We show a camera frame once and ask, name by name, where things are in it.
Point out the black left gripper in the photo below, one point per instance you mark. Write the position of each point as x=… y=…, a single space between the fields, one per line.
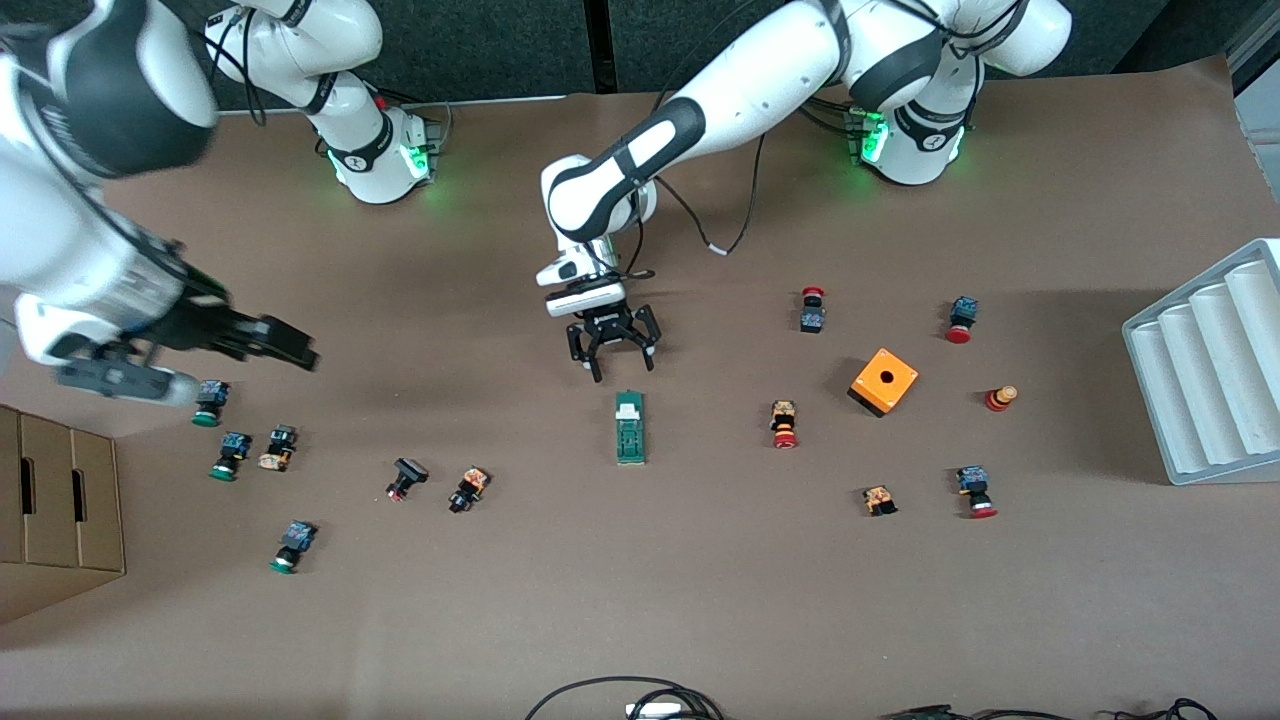
x=609 y=324

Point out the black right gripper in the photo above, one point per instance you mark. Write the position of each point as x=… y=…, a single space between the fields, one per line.
x=208 y=325

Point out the green terminal block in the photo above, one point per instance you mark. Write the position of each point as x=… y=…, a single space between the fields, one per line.
x=630 y=435

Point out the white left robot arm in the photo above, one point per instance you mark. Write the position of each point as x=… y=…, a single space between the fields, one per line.
x=760 y=90

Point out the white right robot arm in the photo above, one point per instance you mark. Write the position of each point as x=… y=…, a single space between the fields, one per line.
x=60 y=230

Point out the green mushroom push button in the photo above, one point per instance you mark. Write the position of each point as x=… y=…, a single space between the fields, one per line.
x=212 y=397
x=298 y=537
x=235 y=443

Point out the red mushroom button orange block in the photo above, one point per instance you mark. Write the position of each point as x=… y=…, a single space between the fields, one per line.
x=784 y=415

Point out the red push button black block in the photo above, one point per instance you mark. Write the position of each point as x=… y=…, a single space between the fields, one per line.
x=812 y=320

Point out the brown cardboard box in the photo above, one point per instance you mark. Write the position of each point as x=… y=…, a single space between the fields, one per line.
x=60 y=500

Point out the brown paper table cover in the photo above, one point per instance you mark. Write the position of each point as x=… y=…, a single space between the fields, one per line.
x=640 y=600

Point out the orange black contact block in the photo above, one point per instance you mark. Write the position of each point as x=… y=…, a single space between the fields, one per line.
x=879 y=499

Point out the red mushroom button blue block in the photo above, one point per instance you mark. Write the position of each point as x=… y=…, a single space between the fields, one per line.
x=972 y=478
x=964 y=308

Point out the white plug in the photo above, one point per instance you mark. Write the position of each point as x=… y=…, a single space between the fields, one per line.
x=655 y=711

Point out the red yellow emergency stop head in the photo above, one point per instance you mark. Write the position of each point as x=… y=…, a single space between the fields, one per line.
x=998 y=400

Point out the white ribbed plastic tray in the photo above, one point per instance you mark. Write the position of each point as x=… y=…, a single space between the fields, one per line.
x=1210 y=380

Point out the black selector switch orange block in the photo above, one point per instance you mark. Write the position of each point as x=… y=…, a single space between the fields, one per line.
x=280 y=440
x=470 y=487

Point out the orange button enclosure box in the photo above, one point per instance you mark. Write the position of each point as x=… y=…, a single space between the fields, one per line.
x=890 y=392

